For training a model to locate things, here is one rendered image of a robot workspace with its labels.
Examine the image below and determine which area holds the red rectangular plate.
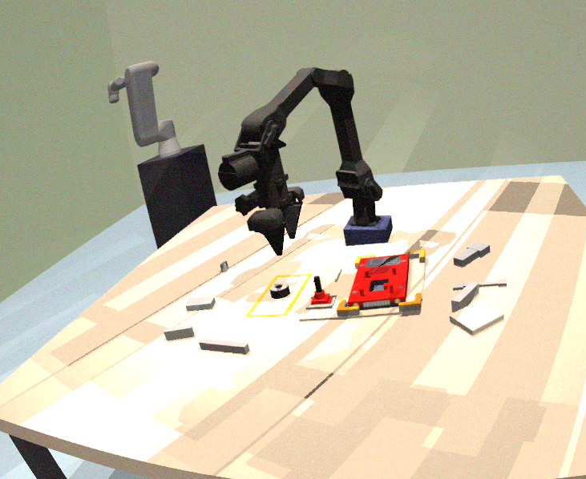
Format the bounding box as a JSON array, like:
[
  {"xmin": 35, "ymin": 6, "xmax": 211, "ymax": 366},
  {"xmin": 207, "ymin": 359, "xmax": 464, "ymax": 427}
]
[{"xmin": 347, "ymin": 253, "xmax": 409, "ymax": 310}]

